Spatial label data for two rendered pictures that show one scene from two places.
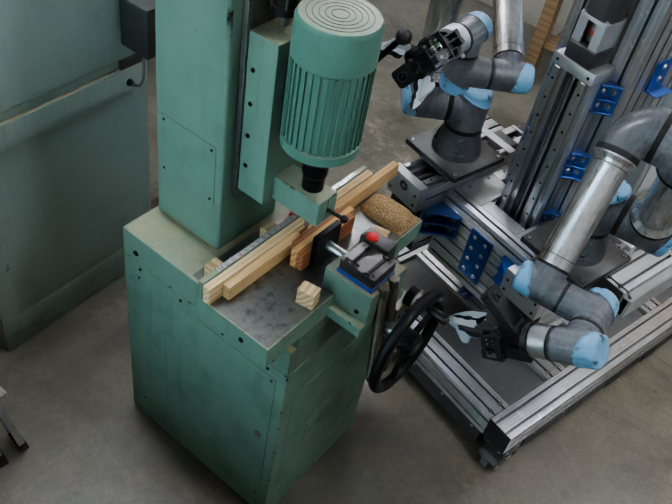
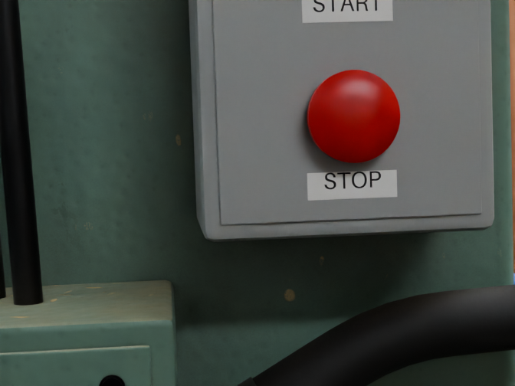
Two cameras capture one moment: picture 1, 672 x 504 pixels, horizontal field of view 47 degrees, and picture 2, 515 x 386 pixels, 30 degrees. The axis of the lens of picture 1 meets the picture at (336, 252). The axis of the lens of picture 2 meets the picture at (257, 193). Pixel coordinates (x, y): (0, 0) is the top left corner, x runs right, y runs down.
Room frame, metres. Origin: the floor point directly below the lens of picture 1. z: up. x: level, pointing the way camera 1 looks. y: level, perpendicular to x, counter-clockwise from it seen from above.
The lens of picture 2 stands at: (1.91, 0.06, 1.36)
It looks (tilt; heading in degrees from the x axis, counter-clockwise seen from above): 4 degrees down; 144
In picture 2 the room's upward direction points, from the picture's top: 2 degrees counter-clockwise
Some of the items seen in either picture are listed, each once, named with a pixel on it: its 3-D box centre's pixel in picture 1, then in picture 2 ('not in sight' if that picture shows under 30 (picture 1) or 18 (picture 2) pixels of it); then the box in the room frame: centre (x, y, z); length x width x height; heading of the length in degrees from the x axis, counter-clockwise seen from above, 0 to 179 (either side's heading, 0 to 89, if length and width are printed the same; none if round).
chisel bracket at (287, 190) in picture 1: (304, 196); not in sight; (1.38, 0.10, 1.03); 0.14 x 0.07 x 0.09; 60
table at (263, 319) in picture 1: (332, 274); not in sight; (1.30, 0.00, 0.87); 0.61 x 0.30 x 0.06; 150
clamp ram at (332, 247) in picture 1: (335, 249); not in sight; (1.30, 0.00, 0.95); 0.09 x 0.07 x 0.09; 150
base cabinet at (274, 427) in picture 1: (251, 349); not in sight; (1.42, 0.19, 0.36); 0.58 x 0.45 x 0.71; 60
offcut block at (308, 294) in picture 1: (308, 295); not in sight; (1.17, 0.04, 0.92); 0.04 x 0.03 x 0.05; 70
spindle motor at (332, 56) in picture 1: (329, 83); not in sight; (1.36, 0.08, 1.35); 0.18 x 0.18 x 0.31
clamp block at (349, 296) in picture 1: (363, 280); not in sight; (1.26, -0.08, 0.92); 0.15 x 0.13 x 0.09; 150
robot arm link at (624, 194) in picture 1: (602, 203); not in sight; (1.64, -0.66, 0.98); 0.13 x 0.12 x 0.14; 64
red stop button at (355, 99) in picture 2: not in sight; (353, 116); (1.68, 0.27, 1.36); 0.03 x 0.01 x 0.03; 60
